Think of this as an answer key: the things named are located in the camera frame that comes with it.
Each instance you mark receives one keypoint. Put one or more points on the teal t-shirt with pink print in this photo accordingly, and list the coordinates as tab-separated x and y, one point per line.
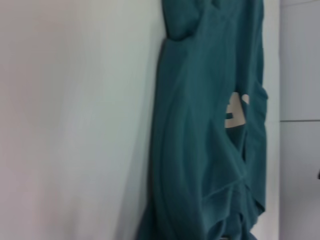
187	125

